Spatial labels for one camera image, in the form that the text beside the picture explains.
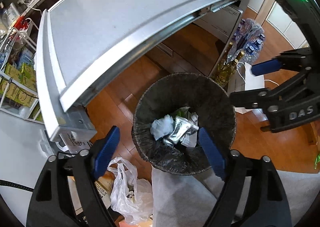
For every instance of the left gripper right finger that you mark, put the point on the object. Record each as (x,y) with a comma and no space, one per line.
(266,204)

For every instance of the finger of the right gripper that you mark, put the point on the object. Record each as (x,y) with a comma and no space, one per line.
(293,60)
(247,99)

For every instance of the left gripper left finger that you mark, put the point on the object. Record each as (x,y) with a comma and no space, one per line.
(51,201)

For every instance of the silver foil wrapper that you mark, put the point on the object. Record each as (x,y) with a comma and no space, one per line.
(181,127)

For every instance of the white tissue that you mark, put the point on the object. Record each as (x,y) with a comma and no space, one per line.
(162,127)

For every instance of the green snack bag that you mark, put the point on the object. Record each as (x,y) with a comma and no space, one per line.
(184,112)

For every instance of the black lined trash bin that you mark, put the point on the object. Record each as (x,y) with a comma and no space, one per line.
(211,108)

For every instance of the white paper bag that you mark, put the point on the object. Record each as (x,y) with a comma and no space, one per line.
(244,80)

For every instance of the gold foil wine bottle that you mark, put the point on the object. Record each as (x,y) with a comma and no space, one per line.
(226,69)

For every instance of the pack of water bottles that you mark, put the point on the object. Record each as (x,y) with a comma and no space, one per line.
(248,37)

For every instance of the white plastic bag on floor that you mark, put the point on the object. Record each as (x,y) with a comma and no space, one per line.
(131,197)

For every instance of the grey floor mat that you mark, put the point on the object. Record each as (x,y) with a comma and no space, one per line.
(189,200)

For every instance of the yellow green tea box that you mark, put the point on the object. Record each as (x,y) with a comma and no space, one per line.
(26,76)

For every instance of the red box on rack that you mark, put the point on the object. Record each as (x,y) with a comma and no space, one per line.
(21,23)

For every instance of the white wire storage rack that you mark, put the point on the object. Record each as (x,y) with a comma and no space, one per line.
(17,47)

